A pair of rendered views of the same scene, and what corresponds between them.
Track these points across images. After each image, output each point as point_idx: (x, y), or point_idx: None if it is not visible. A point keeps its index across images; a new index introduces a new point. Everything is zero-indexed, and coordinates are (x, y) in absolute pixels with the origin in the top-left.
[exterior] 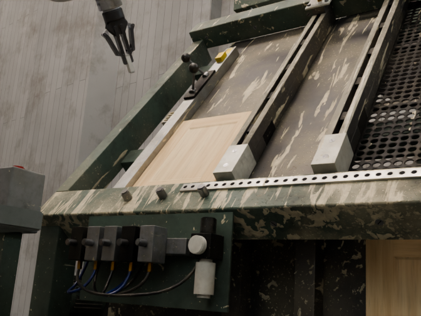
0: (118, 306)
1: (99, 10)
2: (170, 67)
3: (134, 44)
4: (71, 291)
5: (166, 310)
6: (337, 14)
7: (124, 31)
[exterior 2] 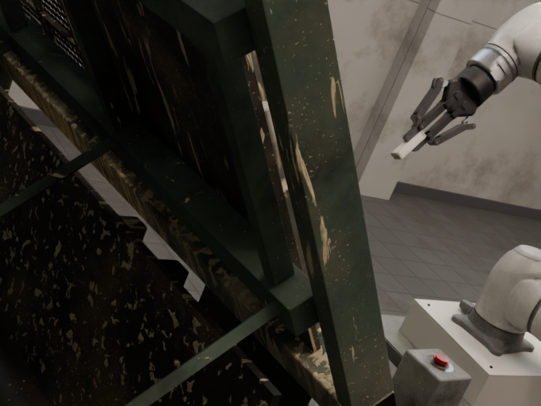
0: None
1: (497, 93)
2: (337, 64)
3: (416, 109)
4: (308, 405)
5: None
6: None
7: (441, 101)
